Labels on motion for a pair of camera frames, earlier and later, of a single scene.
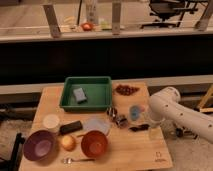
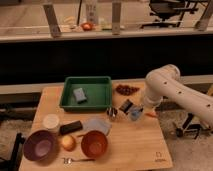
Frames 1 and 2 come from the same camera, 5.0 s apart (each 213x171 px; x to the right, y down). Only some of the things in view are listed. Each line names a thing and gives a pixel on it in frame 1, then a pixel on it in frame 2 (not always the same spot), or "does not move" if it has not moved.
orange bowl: (94, 143) does not move
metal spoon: (70, 160) does not move
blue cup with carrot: (135, 112) does not move
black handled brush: (142, 127) → (126, 106)
